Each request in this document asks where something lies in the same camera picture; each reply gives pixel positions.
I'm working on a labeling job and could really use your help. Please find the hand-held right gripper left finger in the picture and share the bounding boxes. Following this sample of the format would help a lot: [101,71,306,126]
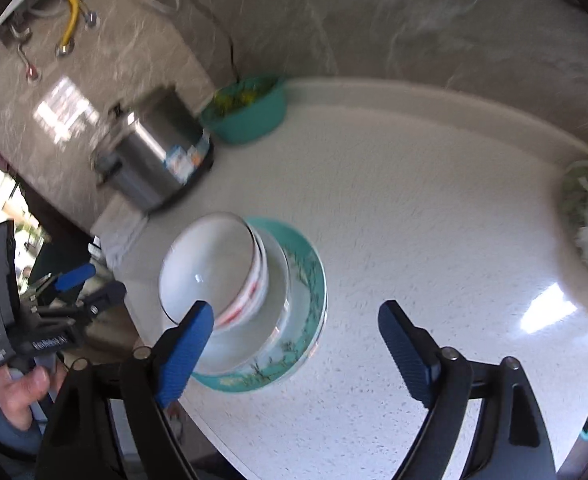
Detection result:
[36,300,215,480]

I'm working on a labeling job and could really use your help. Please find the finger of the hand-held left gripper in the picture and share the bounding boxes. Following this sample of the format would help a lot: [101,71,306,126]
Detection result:
[34,281,127,322]
[24,265,97,306]

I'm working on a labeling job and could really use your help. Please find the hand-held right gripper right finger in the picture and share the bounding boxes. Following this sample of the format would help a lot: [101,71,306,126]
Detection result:
[378,300,558,480]

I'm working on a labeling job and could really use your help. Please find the dark rim printed bowl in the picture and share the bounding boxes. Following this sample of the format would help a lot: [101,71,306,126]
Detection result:
[159,212,269,333]

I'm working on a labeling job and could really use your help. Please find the large white bowl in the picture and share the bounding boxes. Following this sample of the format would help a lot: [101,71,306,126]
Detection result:
[201,227,293,376]

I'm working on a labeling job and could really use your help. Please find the small teal rim plate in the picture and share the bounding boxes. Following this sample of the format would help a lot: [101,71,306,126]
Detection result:
[244,216,327,376]

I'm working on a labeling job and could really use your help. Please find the person's left hand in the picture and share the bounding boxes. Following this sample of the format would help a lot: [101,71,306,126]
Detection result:
[0,360,70,433]

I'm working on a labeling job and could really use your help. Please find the stainless steel electric cooker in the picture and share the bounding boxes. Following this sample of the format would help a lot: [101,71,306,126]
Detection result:
[90,85,215,213]

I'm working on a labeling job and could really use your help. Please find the green plastic bowl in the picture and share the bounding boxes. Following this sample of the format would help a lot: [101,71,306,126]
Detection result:
[200,76,289,145]

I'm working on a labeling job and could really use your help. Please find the leafy greens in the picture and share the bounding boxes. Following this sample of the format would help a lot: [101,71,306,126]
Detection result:
[211,80,275,113]

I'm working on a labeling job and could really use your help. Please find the yellow gas hose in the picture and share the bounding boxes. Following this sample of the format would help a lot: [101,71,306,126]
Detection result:
[56,0,82,58]

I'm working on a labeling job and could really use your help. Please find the black power cable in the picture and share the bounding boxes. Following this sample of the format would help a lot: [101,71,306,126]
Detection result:
[181,0,242,83]

